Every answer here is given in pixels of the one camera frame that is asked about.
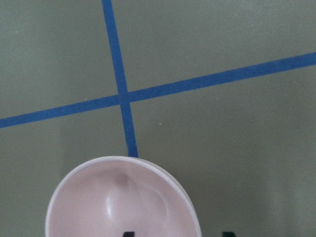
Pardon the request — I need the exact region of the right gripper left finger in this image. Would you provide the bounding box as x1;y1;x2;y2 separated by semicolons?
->
122;232;135;237

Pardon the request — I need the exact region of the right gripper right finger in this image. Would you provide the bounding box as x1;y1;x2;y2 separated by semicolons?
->
222;232;237;237

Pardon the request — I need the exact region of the pink bowl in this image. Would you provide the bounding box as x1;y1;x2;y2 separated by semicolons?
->
45;156;202;237

